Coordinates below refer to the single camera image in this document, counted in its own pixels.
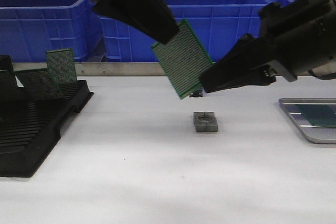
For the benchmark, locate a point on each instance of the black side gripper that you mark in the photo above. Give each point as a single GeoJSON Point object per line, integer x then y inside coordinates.
{"type": "Point", "coordinates": [152, 17]}

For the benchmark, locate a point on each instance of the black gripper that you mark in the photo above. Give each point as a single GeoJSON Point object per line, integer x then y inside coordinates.
{"type": "Point", "coordinates": [302, 34]}

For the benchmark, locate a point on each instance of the silver metal tray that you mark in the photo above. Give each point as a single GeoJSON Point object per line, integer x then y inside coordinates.
{"type": "Point", "coordinates": [318, 135]}

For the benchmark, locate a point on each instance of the rearmost green perforated board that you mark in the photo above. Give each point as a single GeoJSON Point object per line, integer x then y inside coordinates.
{"type": "Point", "coordinates": [61, 65]}

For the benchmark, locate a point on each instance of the dark green leftmost board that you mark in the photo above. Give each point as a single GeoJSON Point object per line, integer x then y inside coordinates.
{"type": "Point", "coordinates": [10, 91]}

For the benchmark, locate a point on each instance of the black slotted board rack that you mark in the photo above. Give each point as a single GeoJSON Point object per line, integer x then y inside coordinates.
{"type": "Point", "coordinates": [30, 129]}

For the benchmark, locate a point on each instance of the red emergency stop button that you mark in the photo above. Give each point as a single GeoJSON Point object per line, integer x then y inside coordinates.
{"type": "Point", "coordinates": [199, 93]}

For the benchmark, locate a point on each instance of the centre blue plastic crate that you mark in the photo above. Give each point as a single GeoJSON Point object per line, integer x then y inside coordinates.
{"type": "Point", "coordinates": [217, 23]}

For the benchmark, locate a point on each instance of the grey metal clamp block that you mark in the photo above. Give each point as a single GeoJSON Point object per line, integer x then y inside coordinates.
{"type": "Point", "coordinates": [205, 122]}

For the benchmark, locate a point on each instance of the left front blue crate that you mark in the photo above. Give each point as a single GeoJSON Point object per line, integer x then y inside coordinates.
{"type": "Point", "coordinates": [30, 28]}

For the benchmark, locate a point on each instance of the steel table edge rail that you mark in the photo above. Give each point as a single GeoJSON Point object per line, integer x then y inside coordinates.
{"type": "Point", "coordinates": [133, 69]}

